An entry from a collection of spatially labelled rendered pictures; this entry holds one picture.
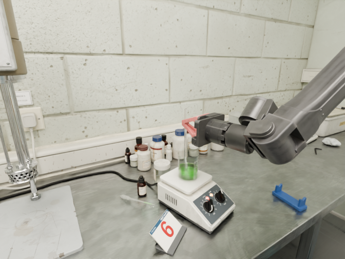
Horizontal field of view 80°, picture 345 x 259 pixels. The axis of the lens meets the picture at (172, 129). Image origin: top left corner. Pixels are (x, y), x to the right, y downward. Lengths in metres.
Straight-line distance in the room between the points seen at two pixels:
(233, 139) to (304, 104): 0.14
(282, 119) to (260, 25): 1.10
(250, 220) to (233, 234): 0.08
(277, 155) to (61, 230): 0.54
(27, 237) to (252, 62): 1.33
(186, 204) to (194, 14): 0.87
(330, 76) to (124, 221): 0.58
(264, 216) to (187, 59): 0.76
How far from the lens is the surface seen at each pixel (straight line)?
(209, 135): 0.48
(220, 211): 0.61
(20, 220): 0.73
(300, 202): 0.74
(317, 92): 0.44
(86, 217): 0.68
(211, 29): 1.19
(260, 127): 0.40
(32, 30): 0.89
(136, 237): 0.59
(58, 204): 0.74
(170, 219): 0.58
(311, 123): 0.43
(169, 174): 0.65
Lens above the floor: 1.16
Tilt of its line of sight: 18 degrees down
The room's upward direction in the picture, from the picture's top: straight up
